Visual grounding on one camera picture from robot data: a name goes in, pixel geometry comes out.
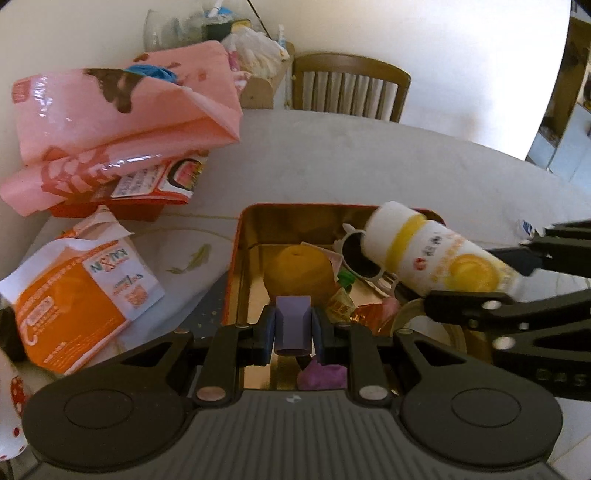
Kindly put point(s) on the red orange snack packet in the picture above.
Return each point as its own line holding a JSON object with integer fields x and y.
{"x": 371, "y": 318}

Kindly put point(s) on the orange tin box gold inside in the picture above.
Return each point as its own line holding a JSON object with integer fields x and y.
{"x": 295, "y": 221}

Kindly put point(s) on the wooden chair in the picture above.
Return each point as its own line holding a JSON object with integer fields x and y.
{"x": 351, "y": 64}

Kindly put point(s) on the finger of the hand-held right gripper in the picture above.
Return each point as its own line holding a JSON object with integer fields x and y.
{"x": 563, "y": 251}
{"x": 461, "y": 307}

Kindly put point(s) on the small white blue packet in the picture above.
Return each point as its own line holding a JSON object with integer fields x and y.
{"x": 526, "y": 229}

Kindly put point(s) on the orange fruit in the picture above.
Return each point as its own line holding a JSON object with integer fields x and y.
{"x": 300, "y": 272}

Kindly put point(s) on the orange white paper packet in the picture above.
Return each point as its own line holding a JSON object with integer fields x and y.
{"x": 69, "y": 304}

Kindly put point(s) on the small green item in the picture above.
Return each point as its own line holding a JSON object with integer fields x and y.
{"x": 347, "y": 278}

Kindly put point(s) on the white plastic bag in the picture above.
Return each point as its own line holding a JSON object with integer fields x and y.
{"x": 256, "y": 48}

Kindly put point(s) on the white frame sunglasses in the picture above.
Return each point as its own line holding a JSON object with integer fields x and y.
{"x": 358, "y": 251}

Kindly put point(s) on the magenta soft lump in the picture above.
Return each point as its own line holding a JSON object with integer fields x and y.
{"x": 323, "y": 374}

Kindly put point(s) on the pink plastic bag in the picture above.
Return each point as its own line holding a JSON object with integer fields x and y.
{"x": 138, "y": 120}

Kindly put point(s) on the clear plastic container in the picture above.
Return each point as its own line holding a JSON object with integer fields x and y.
{"x": 168, "y": 30}

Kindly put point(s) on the white wall cabinets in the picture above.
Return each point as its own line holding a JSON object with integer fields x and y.
{"x": 563, "y": 138}

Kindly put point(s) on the purple block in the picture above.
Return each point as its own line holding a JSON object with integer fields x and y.
{"x": 293, "y": 323}

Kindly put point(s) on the blue cloth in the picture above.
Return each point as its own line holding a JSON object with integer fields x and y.
{"x": 154, "y": 74}

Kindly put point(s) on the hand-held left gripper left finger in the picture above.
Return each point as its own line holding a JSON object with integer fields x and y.
{"x": 267, "y": 337}

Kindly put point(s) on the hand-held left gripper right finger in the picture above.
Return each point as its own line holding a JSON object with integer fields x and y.
{"x": 321, "y": 336}

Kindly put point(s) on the white bottle yellow label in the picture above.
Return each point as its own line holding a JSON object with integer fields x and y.
{"x": 438, "y": 258}

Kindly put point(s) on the black object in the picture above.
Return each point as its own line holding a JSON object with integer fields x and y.
{"x": 10, "y": 334}

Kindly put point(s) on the yellow snack packet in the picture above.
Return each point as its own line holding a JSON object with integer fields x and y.
{"x": 340, "y": 303}

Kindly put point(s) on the white red polka-dot object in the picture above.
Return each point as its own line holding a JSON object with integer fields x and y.
{"x": 11, "y": 406}

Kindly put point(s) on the orange cardboard box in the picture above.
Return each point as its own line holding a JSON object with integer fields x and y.
{"x": 138, "y": 203}

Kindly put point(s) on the yellow sponge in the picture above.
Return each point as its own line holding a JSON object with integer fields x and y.
{"x": 241, "y": 25}

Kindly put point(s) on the wooden shelf rack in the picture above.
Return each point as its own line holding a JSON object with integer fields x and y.
{"x": 261, "y": 90}

